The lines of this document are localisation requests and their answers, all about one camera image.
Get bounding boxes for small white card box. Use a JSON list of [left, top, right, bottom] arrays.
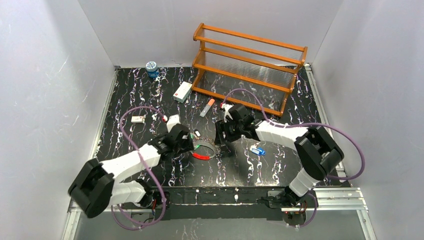
[[131, 116, 145, 124]]

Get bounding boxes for white red box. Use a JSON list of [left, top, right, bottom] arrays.
[[173, 81, 192, 103]]

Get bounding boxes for orange wooden shelf rack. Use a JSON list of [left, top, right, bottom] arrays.
[[191, 23, 308, 117]]

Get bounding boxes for metal key organizer ring red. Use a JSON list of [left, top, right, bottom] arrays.
[[190, 129, 220, 161]]

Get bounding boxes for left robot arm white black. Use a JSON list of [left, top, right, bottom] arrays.
[[67, 123, 194, 218]]

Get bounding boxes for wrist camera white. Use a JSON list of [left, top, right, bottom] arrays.
[[162, 114, 181, 133], [220, 103, 234, 123]]

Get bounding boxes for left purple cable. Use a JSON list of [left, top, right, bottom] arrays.
[[110, 105, 169, 232]]

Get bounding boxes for orange capped tube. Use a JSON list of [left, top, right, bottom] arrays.
[[199, 98, 215, 118]]

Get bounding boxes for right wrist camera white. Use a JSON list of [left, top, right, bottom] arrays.
[[220, 103, 234, 123]]

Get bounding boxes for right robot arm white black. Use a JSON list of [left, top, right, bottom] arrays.
[[215, 103, 344, 204]]

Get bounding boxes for blue jar with lid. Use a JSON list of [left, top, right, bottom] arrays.
[[145, 61, 159, 79]]

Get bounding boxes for aluminium rail frame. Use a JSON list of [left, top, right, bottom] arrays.
[[75, 67, 373, 240]]

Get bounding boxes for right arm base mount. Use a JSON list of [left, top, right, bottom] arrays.
[[258, 190, 308, 227]]

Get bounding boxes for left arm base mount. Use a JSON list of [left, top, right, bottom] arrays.
[[133, 191, 163, 210]]

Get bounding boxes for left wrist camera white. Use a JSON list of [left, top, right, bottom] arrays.
[[162, 114, 181, 133]]

